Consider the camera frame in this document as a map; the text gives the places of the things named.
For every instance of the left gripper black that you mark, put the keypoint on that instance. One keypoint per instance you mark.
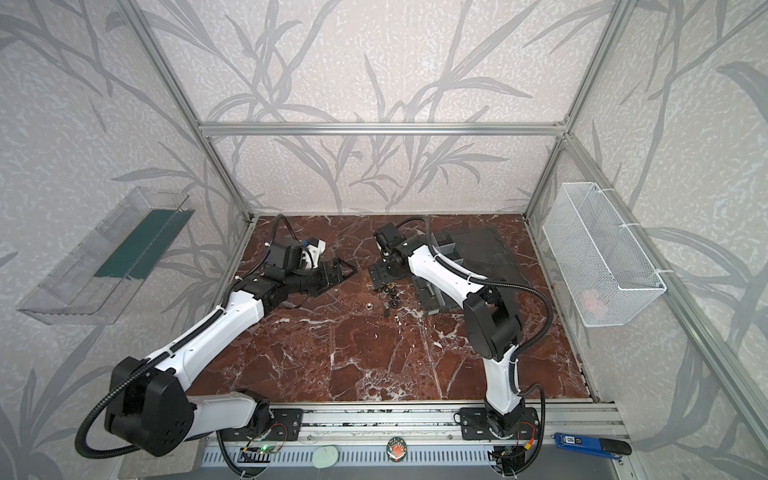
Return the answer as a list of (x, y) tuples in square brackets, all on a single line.
[(327, 273)]

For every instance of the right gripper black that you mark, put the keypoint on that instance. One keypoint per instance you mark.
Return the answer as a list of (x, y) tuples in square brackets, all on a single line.
[(389, 271)]

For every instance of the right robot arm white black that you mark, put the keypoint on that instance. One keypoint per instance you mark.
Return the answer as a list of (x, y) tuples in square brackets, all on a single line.
[(491, 318)]

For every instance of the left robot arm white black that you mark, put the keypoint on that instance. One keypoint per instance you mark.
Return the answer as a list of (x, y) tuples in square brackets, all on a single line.
[(148, 405)]

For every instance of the clear compartment organizer box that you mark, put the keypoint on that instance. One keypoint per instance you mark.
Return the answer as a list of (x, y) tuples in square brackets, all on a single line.
[(481, 250)]

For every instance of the white oval puck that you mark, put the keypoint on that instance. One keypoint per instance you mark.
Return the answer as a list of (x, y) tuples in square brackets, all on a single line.
[(325, 457)]

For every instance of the round red sticker button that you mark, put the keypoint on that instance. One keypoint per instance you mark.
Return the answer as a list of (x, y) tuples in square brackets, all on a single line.
[(396, 449)]

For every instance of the blue black handheld tool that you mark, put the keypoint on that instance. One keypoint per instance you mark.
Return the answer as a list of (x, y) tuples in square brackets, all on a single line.
[(600, 447)]

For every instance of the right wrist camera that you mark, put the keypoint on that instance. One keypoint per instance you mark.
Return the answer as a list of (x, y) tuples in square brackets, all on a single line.
[(388, 237)]

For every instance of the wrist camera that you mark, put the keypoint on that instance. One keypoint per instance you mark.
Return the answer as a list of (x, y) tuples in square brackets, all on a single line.
[(292, 255), (388, 237)]

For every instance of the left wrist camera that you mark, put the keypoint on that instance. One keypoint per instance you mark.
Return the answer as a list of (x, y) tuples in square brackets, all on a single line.
[(292, 255)]

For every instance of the aluminium frame crossbar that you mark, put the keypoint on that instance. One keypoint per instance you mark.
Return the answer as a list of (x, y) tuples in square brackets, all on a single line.
[(217, 129)]

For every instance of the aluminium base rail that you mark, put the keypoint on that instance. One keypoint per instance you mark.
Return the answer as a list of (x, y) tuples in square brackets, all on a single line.
[(437, 433)]

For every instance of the white wire mesh basket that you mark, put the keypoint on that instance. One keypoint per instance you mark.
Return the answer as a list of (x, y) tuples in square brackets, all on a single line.
[(608, 274)]

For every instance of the clear wall tray green mat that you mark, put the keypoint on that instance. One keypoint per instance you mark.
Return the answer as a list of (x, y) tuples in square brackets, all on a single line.
[(96, 281)]

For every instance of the aluminium frame post left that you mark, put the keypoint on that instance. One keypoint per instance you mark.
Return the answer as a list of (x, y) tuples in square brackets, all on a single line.
[(138, 24)]

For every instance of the aluminium frame post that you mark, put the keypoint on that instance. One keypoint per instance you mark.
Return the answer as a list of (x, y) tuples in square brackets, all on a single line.
[(138, 24), (615, 27)]

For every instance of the aluminium frame post right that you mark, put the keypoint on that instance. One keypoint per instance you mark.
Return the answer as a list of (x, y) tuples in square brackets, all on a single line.
[(615, 27)]

